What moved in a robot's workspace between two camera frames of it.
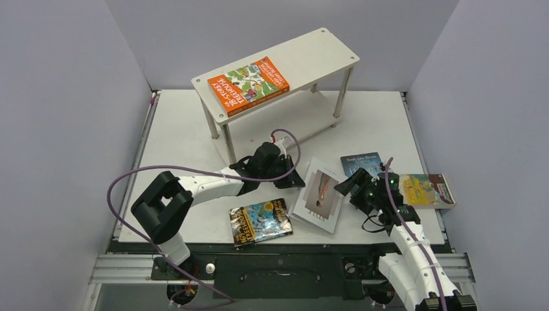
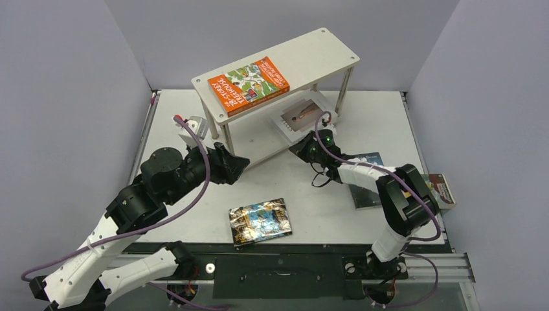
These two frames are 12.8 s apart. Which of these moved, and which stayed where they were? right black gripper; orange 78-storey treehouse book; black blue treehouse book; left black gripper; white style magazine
Moved: right black gripper; left black gripper; white style magazine
Stayed: orange 78-storey treehouse book; black blue treehouse book
